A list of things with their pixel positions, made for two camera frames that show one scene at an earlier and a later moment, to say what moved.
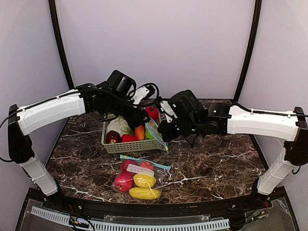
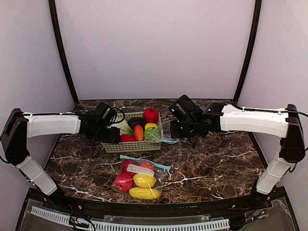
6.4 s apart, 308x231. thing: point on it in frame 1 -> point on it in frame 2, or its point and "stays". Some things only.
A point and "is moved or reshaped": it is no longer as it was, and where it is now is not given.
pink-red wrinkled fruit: x=125 y=163 stays
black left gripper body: x=138 y=118 -> x=113 y=134
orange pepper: x=139 y=132 stays
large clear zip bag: x=140 y=179 stays
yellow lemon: x=144 y=181 stays
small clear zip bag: x=155 y=132 is moved or reshaped
